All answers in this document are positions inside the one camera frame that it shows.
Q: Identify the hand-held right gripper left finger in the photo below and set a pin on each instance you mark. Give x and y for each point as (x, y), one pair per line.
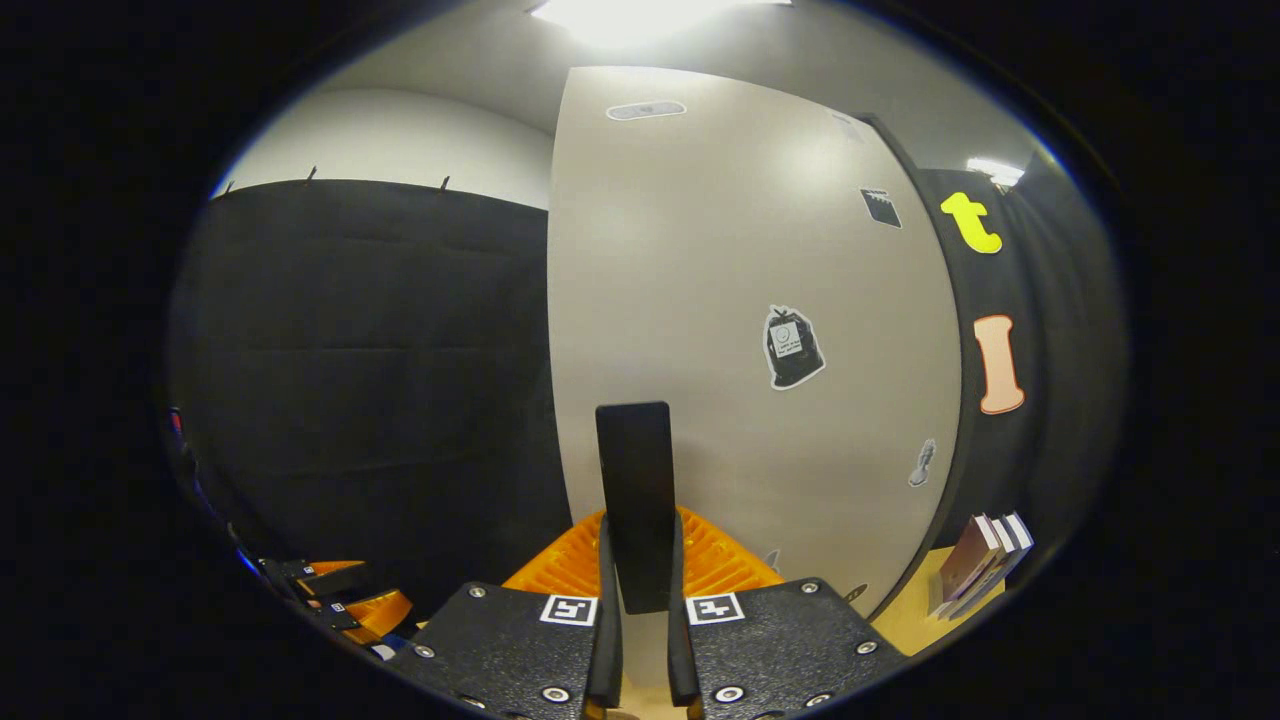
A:
(609, 645)

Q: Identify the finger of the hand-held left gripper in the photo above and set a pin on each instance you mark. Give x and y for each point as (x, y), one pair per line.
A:
(380, 612)
(335, 575)

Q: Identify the grey book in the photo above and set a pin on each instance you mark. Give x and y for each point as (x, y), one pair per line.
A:
(1005, 548)

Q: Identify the grey cabinet door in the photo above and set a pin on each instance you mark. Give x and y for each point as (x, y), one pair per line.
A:
(720, 250)

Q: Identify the small ceiling light panel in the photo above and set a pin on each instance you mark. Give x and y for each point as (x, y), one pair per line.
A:
(995, 171)

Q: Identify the book with purple cover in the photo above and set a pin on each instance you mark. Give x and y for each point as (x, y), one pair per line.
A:
(965, 565)

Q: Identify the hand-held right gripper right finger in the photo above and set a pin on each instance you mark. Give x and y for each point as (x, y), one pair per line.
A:
(680, 650)

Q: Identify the blue book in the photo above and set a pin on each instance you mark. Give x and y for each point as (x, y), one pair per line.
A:
(1021, 535)

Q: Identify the large ceiling light panel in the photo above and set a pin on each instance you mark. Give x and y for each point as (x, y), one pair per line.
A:
(650, 18)

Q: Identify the black backdrop cloth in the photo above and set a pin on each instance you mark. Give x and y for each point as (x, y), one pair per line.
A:
(380, 350)

